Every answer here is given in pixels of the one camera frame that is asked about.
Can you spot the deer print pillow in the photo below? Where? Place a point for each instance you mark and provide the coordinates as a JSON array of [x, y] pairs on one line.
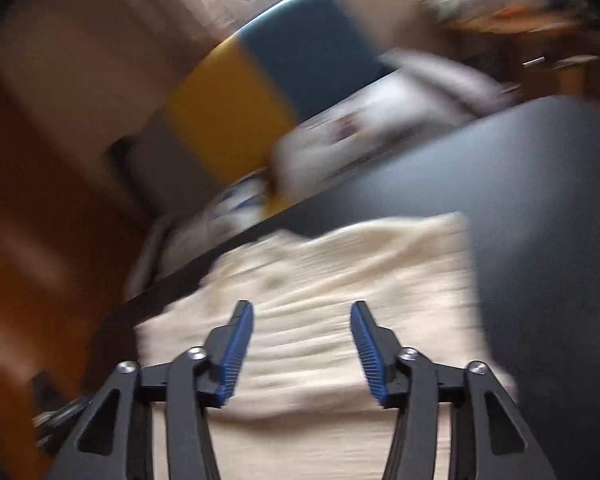
[[374, 121]]

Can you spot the cream knitted sweater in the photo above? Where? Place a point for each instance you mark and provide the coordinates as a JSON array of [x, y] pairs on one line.
[[302, 408]]

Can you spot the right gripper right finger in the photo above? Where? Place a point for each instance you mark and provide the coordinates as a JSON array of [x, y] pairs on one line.
[[489, 437]]

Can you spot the grey yellow blue sofa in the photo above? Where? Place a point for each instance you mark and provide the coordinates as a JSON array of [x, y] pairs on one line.
[[223, 120]]

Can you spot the wooden desk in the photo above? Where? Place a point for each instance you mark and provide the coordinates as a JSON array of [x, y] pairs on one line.
[[538, 52]]

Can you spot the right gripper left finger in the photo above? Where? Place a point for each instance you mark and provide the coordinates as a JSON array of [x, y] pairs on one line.
[[112, 437]]

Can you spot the geometric pattern pillow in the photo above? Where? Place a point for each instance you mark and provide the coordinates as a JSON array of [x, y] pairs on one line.
[[236, 209]]

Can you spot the wooden wardrobe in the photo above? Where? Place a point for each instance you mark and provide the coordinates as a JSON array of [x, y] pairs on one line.
[[65, 250]]

